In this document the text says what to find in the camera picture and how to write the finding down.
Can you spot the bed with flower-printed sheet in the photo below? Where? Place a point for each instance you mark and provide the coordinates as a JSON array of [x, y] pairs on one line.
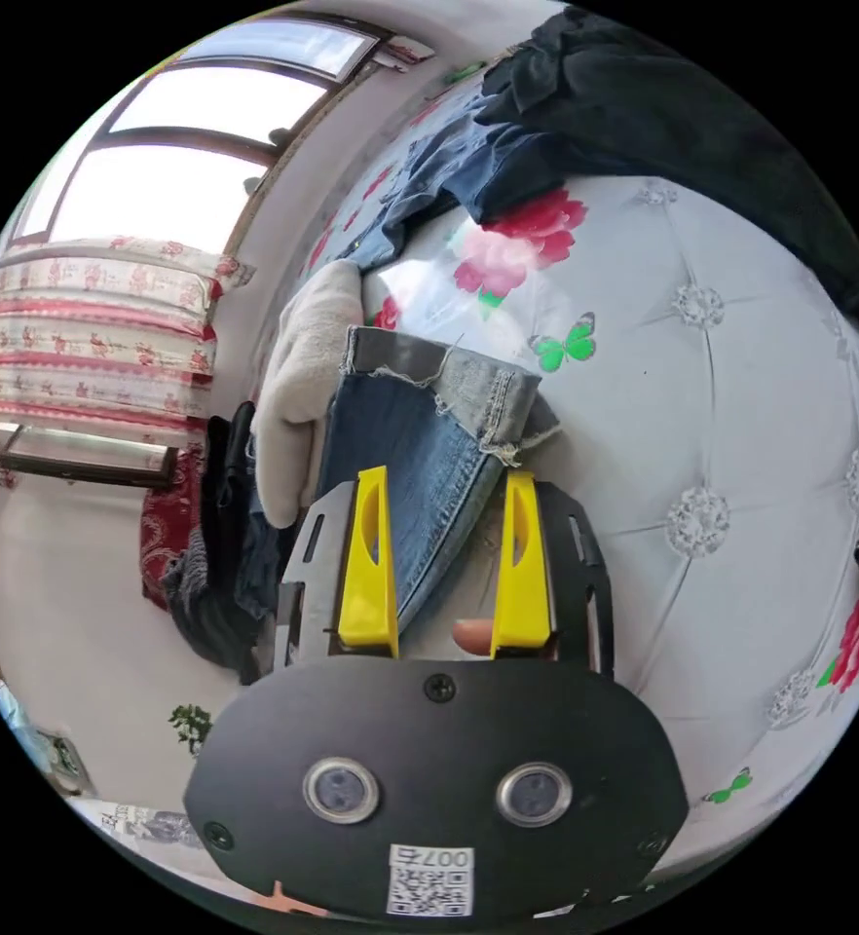
[[692, 380]]

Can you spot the window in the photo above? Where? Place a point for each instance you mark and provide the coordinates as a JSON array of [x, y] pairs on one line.
[[181, 183]]

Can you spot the blue jeans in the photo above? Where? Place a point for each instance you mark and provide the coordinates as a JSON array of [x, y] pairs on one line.
[[415, 453]]

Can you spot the cupboard with glass front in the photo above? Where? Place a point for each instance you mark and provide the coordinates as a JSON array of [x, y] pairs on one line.
[[86, 453]]

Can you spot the green plant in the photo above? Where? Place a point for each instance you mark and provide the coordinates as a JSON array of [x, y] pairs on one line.
[[192, 727]]

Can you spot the red patterned cushion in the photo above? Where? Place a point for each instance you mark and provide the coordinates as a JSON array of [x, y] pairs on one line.
[[166, 526]]

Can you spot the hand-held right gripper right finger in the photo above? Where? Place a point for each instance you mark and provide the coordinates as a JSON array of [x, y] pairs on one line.
[[521, 592]]

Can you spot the stack of folded printed quilts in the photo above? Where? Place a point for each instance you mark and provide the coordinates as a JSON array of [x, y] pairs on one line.
[[93, 329]]

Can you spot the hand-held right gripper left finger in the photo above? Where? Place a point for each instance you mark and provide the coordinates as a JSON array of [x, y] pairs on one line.
[[368, 584]]

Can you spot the person's right hand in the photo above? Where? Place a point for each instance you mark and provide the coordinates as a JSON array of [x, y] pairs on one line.
[[471, 637]]

